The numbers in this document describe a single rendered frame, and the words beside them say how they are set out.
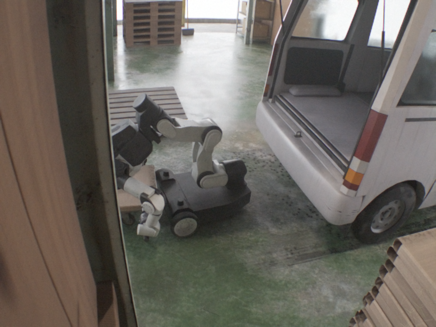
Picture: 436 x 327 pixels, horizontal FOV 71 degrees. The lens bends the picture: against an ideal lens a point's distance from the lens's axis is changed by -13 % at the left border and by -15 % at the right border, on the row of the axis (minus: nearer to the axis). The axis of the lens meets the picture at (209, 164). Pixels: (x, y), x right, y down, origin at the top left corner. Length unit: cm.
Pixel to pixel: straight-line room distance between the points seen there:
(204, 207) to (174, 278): 55
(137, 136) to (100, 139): 166
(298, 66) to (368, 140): 136
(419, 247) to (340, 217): 116
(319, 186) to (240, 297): 85
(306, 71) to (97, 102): 286
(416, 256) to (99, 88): 95
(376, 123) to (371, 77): 174
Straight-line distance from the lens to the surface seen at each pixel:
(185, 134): 222
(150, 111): 209
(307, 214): 278
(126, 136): 211
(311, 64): 322
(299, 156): 246
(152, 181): 252
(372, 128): 197
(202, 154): 233
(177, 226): 236
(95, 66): 42
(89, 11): 40
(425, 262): 111
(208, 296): 212
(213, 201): 248
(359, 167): 206
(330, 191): 220
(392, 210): 263
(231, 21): 998
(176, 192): 250
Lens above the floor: 173
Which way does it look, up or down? 33 degrees down
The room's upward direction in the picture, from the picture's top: 4 degrees clockwise
